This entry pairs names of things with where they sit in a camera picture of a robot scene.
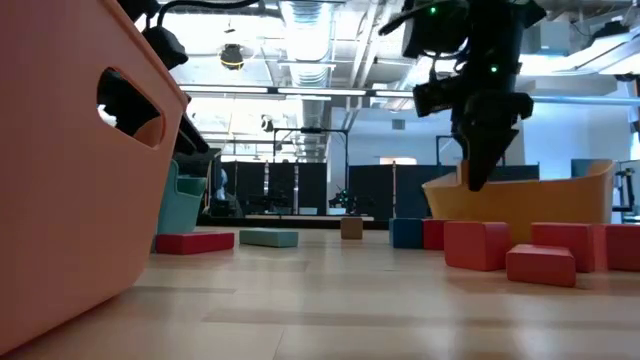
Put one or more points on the black aluminium table frame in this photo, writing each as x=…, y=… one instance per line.
x=310, y=225

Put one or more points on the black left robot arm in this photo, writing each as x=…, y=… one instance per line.
x=137, y=6

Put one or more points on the black partition panel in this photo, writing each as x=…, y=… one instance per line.
x=400, y=190
x=250, y=195

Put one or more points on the overhead light bar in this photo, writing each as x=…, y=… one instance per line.
x=320, y=92

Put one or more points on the large blue block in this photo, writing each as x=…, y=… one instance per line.
x=406, y=233

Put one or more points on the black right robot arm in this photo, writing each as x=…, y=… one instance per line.
x=495, y=40

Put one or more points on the background wooden table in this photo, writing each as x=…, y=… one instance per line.
x=310, y=217

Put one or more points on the light teal block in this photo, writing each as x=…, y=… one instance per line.
x=269, y=238

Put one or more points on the salmon orange plastic bin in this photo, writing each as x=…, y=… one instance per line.
x=60, y=200

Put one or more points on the background black robot arm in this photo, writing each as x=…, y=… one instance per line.
x=345, y=200

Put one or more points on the ribbed silver air duct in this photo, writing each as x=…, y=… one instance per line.
x=306, y=40

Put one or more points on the black gantry stand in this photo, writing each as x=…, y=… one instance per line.
x=310, y=130

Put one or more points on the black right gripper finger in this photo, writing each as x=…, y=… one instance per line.
x=468, y=150
x=492, y=150

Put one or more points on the teal plastic bin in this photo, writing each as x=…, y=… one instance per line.
x=175, y=215

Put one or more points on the natural wood block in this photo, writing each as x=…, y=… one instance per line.
x=352, y=228

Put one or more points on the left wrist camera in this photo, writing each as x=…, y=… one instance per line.
x=165, y=47

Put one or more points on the yellow plastic bin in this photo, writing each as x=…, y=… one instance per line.
x=550, y=205

